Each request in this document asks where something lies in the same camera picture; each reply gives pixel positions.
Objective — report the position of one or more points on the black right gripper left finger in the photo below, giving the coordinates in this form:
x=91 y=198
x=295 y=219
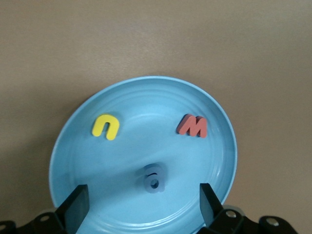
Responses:
x=73 y=209

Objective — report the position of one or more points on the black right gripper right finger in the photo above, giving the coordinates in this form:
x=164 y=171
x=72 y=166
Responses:
x=212 y=209

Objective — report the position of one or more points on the blue foam letter a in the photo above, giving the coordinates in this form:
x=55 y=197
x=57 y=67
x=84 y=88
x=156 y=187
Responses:
x=146 y=181

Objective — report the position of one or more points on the red foam letter w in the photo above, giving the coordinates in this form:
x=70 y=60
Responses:
x=186 y=128

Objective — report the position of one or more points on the yellow foam letter u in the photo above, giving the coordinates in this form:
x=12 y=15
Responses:
x=106 y=117

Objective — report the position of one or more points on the blue plate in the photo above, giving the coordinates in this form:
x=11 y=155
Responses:
x=146 y=146

